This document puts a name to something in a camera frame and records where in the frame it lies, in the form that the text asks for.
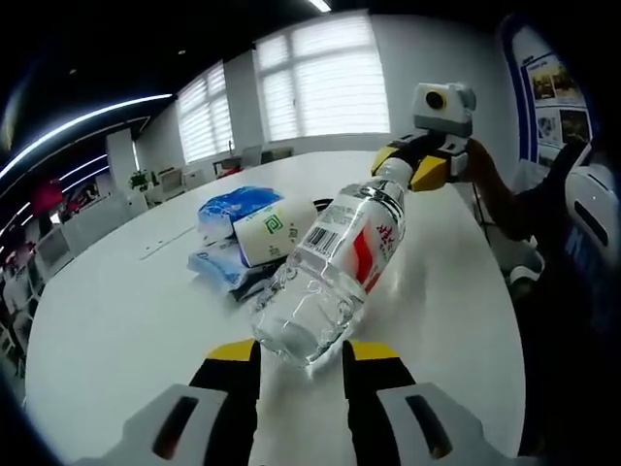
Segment white chair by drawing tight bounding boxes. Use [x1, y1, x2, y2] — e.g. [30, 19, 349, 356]
[484, 222, 545, 288]

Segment clear water bottle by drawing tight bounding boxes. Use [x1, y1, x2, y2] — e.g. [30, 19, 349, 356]
[249, 157, 414, 369]

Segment white chest device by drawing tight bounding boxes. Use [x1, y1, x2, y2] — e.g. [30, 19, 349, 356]
[565, 162, 621, 254]

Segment white paper cup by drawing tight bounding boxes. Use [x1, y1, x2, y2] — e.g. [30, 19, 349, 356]
[232, 196, 317, 269]

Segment curved ceiling light strip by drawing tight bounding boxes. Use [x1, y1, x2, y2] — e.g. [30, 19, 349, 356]
[0, 93, 174, 182]

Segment person in dark shirt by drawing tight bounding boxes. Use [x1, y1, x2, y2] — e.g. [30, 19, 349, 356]
[504, 188, 621, 466]

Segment pink hanging sign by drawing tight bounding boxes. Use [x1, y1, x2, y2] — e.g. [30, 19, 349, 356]
[31, 179, 65, 215]

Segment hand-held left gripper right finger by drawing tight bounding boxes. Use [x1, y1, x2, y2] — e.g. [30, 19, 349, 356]
[342, 339, 487, 466]

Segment large window blinds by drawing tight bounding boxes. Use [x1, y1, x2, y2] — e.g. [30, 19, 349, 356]
[254, 14, 392, 143]

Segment small window blinds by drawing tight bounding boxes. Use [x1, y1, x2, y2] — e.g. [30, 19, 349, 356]
[177, 62, 235, 165]

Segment wet wipes pack blue lid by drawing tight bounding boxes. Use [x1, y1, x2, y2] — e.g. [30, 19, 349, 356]
[186, 235, 278, 303]

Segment blue framed wall poster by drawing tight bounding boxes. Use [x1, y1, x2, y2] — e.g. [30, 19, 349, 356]
[499, 13, 599, 167]

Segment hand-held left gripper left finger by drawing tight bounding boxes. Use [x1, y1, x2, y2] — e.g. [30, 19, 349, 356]
[99, 339, 262, 466]

